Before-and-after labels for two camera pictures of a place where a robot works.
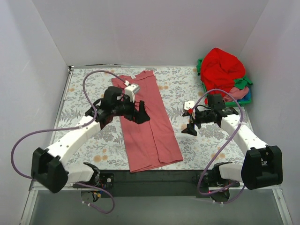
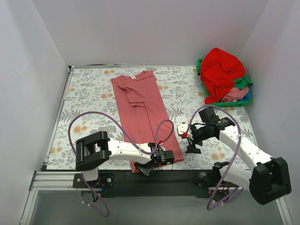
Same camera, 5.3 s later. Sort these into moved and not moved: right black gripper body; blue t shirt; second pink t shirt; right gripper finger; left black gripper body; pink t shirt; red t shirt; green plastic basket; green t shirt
Moved: right gripper finger; right black gripper body; left black gripper body
Not moved: green plastic basket; green t shirt; blue t shirt; red t shirt; pink t shirt; second pink t shirt
